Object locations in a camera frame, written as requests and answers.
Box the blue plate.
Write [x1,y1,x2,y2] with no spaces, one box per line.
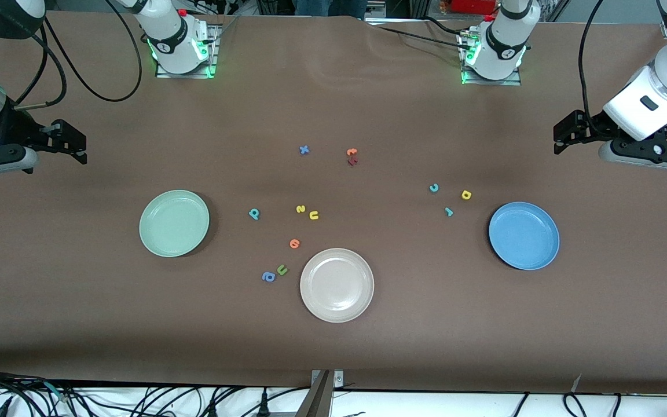
[488,201,560,271]

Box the green plate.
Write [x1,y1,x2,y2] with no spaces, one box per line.
[139,189,211,258]

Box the red box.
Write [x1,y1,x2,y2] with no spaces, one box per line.
[450,0,499,15]

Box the brown table cover sheet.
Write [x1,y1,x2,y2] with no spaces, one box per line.
[0,10,667,396]

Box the person in blue jeans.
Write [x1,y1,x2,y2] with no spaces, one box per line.
[296,0,367,18]

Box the beige plate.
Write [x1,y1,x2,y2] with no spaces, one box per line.
[299,247,375,323]

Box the grey metal beam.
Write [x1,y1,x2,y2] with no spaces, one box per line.
[295,371,335,417]

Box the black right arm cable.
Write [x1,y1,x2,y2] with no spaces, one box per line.
[12,0,143,111]

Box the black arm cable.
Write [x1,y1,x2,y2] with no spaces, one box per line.
[578,0,607,137]
[12,0,143,111]

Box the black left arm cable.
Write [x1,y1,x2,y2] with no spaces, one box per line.
[578,0,607,137]

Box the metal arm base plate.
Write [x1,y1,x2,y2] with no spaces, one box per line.
[460,29,522,86]
[156,23,221,79]

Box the silver corner bracket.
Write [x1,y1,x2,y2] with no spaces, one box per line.
[312,369,345,389]

